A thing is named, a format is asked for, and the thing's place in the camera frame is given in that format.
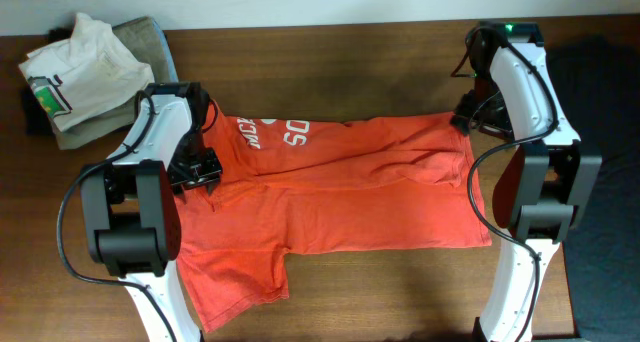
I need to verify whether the red orange t-shirt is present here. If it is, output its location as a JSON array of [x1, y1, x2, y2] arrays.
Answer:
[[176, 113, 491, 332]]

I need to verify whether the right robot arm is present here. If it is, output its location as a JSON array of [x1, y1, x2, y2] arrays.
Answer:
[[450, 21, 602, 341]]

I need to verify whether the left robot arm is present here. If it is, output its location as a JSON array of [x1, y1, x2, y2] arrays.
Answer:
[[79, 82, 223, 341]]

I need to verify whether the light blue folded garment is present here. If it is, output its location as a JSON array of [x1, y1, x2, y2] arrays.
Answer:
[[151, 19, 179, 83]]

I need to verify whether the dark navy garment pile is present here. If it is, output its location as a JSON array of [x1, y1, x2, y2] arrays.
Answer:
[[548, 37, 639, 341]]

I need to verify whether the black folded garment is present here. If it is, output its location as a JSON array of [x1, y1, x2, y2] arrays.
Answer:
[[20, 27, 72, 136]]

